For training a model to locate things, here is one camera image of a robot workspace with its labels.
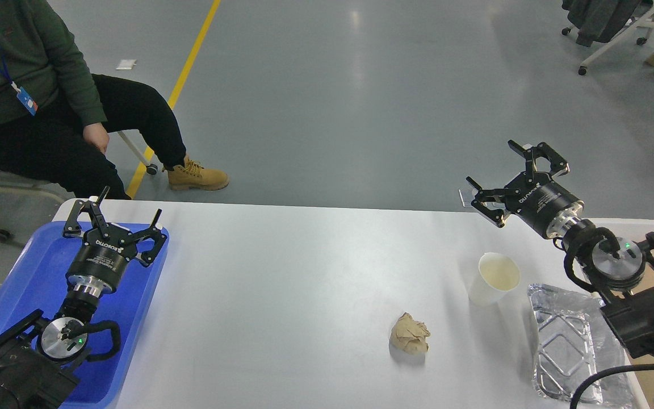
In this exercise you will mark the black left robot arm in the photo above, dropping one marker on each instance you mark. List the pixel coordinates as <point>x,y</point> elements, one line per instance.
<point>72,308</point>

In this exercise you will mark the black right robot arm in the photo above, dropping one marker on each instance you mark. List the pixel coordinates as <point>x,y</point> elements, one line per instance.
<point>544,164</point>

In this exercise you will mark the white paper scrap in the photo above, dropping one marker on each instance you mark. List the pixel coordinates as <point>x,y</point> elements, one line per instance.
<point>126,64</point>

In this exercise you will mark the left floor plate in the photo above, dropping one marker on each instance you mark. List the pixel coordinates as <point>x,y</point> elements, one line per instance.
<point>467,196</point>

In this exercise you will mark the aluminium foil tray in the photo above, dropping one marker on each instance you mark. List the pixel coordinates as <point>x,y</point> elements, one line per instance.
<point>571,338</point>

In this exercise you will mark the blue plastic tray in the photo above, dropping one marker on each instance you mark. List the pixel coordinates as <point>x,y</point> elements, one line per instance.
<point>37,281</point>

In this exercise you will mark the beige waste bin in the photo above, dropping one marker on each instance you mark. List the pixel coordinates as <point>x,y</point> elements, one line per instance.
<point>621,272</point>

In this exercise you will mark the white chair with jacket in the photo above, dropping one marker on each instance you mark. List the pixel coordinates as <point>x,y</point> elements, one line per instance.
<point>607,22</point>

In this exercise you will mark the tan work boot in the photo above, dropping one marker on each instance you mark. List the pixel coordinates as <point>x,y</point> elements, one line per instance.
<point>192,175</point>

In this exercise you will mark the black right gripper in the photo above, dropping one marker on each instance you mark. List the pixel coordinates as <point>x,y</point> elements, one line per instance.
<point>546,207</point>

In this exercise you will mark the crumpled brown paper ball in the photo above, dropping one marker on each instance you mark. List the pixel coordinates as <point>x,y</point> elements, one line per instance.
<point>409,335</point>

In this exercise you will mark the white paper cup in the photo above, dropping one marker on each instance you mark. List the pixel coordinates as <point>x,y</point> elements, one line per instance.
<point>497,274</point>

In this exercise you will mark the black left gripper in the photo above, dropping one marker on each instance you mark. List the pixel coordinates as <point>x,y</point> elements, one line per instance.
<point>100,263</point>

